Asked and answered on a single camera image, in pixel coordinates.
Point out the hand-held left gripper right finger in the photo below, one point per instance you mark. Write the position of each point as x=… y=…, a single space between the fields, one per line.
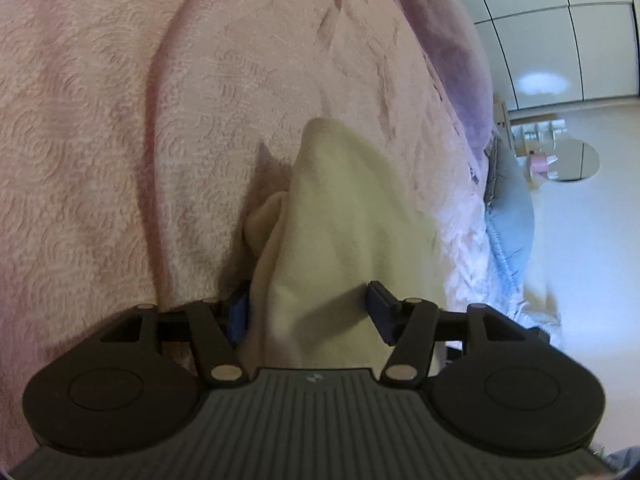
x=381 y=312

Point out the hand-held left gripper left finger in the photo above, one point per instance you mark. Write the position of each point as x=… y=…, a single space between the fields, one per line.
x=239 y=317

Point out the off-white shirt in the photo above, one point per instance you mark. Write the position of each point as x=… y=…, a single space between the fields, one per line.
x=340 y=240

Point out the blue-grey pillow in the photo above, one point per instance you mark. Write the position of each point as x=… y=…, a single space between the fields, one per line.
x=510 y=210

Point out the bed with patterned duvet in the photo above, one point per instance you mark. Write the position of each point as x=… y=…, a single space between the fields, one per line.
x=125 y=135

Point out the pink tissue box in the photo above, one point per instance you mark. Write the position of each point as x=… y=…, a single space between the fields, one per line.
x=538 y=163

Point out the cream vanity table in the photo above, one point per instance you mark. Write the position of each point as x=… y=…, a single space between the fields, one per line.
x=504 y=120

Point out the white cosmetics shelf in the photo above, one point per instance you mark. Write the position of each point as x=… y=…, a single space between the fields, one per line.
x=542 y=132

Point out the round mirror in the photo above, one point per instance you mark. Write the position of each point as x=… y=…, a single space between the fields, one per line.
x=575 y=160

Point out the grey blue cloth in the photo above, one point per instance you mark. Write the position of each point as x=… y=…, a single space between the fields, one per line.
x=622 y=462

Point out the lavender fleece blanket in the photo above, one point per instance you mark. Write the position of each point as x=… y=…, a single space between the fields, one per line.
x=450 y=35

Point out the cream wardrobe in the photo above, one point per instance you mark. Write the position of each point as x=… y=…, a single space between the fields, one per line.
x=550 y=35

